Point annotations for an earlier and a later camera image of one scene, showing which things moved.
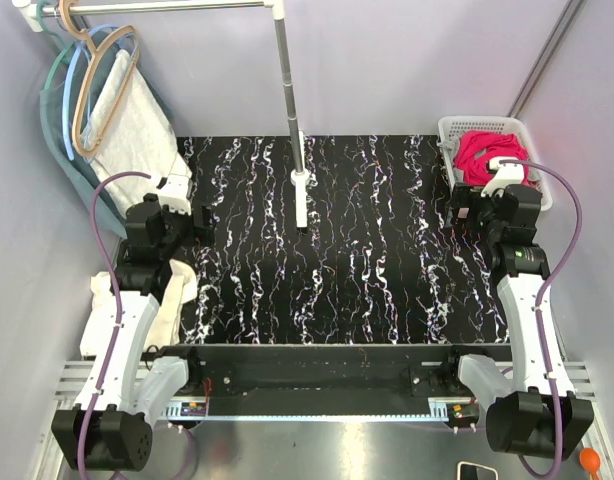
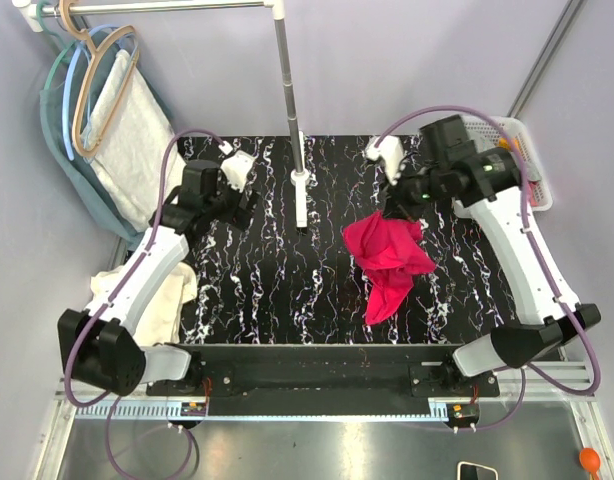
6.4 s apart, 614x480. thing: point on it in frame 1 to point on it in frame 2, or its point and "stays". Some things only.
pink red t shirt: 473,149 to 391,254
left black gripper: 203,220 to 242,211
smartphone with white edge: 474,465 stays
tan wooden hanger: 96,48 stays
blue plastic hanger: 67,71 stays
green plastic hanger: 65,45 stays
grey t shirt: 450,147 to 533,172
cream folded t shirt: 182,288 stays
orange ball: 590,459 stays
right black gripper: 460,209 to 399,201
